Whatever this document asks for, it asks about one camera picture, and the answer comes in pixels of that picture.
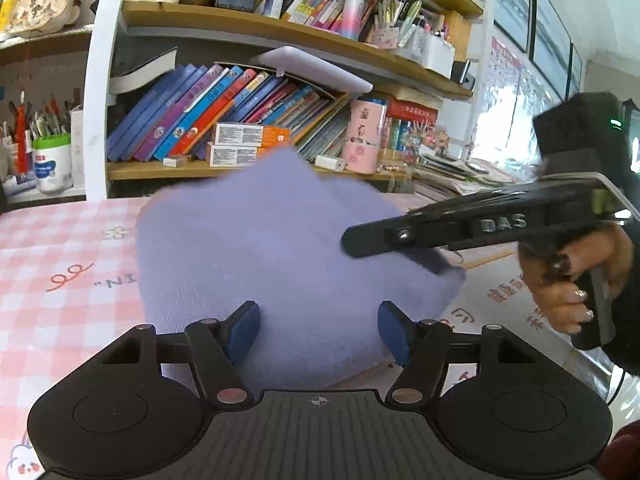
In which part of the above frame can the rainbow pastel bottle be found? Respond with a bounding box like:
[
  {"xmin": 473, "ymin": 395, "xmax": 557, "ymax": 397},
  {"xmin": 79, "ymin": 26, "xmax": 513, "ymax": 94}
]
[{"xmin": 340, "ymin": 0, "xmax": 366, "ymax": 41}]

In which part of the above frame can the white jar with green lid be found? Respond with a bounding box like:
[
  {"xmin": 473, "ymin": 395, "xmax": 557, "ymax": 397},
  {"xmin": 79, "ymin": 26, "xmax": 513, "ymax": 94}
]
[{"xmin": 32, "ymin": 132, "xmax": 73, "ymax": 195}]

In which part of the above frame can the white bookcase with wooden shelves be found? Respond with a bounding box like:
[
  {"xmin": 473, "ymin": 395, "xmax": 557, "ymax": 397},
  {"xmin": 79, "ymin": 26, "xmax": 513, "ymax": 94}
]
[{"xmin": 82, "ymin": 0, "xmax": 486, "ymax": 198}]

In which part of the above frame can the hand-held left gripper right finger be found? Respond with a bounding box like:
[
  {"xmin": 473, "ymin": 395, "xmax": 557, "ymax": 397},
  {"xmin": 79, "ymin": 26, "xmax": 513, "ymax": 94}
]
[{"xmin": 377, "ymin": 301, "xmax": 546, "ymax": 407}]

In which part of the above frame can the cluster of pens in holders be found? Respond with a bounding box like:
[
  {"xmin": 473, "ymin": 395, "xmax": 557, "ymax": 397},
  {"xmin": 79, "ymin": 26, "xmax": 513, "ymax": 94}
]
[{"xmin": 0, "ymin": 87, "xmax": 83, "ymax": 141}]

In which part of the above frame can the pink printed tumbler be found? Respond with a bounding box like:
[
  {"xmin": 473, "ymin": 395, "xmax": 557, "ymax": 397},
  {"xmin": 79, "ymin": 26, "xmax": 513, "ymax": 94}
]
[{"xmin": 342, "ymin": 99, "xmax": 388, "ymax": 175}]

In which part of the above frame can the row of colourful books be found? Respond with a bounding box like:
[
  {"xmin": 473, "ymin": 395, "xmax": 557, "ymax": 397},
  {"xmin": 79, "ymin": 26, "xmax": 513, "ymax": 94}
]
[{"xmin": 107, "ymin": 62, "xmax": 351, "ymax": 163}]

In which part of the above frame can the person's right forearm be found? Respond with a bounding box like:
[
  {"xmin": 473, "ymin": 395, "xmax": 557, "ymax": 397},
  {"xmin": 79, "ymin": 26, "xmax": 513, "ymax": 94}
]
[{"xmin": 600, "ymin": 260, "xmax": 640, "ymax": 376}]

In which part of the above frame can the red book box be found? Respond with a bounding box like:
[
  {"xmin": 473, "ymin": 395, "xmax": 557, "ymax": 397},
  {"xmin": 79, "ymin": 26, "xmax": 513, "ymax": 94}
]
[{"xmin": 387, "ymin": 99, "xmax": 443, "ymax": 126}]

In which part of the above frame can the tall white box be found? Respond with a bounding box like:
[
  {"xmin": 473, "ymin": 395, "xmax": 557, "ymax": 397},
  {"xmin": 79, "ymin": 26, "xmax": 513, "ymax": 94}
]
[{"xmin": 70, "ymin": 105, "xmax": 87, "ymax": 188}]

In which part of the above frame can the pink checkered tablecloth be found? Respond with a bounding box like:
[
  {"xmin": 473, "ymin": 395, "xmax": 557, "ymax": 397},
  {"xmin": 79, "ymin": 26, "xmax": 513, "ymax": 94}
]
[{"xmin": 0, "ymin": 195, "xmax": 616, "ymax": 480}]

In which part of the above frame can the stack of papers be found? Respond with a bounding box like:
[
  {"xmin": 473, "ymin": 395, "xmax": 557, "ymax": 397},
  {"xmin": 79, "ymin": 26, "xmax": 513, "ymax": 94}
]
[{"xmin": 415, "ymin": 152, "xmax": 521, "ymax": 196}]

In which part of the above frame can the black framed picture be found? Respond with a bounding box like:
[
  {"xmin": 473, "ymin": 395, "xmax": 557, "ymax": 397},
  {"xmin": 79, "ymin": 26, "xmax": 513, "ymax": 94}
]
[
  {"xmin": 495, "ymin": 0, "xmax": 532, "ymax": 53},
  {"xmin": 531, "ymin": 0, "xmax": 572, "ymax": 101}
]

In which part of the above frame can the purple fleece garment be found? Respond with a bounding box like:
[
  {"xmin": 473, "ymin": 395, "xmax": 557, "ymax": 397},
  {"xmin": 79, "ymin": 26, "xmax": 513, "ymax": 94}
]
[{"xmin": 136, "ymin": 146, "xmax": 468, "ymax": 391}]

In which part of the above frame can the person's right hand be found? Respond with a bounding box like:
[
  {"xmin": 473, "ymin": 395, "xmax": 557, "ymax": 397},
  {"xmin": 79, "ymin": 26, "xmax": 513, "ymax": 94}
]
[{"xmin": 517, "ymin": 222, "xmax": 637, "ymax": 336}]

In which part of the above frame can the white flat tray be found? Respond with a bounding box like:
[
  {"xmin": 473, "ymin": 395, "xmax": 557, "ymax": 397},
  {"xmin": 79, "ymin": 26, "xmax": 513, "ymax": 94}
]
[{"xmin": 257, "ymin": 46, "xmax": 373, "ymax": 95}]

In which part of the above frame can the thick black book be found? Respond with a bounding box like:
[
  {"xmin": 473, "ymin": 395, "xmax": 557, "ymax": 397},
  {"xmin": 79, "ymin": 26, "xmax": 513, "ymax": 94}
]
[{"xmin": 107, "ymin": 46, "xmax": 179, "ymax": 95}]

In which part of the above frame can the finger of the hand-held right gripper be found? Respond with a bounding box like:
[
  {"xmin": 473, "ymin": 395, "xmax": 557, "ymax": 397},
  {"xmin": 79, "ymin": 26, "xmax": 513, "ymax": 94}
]
[
  {"xmin": 406, "ymin": 187, "xmax": 506, "ymax": 218},
  {"xmin": 341, "ymin": 211, "xmax": 473, "ymax": 277}
]

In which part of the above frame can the red tassel charm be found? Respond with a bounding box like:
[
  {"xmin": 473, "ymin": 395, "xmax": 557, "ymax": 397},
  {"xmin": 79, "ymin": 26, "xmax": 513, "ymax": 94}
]
[{"xmin": 14, "ymin": 90, "xmax": 31, "ymax": 173}]

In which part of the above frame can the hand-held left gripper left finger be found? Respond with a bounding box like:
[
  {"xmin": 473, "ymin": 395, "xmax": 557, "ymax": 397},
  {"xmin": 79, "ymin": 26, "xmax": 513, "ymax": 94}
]
[{"xmin": 92, "ymin": 301, "xmax": 262, "ymax": 407}]

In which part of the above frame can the white pen holder with pens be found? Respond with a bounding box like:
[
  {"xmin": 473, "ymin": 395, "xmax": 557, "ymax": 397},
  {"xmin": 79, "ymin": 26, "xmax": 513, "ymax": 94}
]
[{"xmin": 372, "ymin": 0, "xmax": 456, "ymax": 78}]

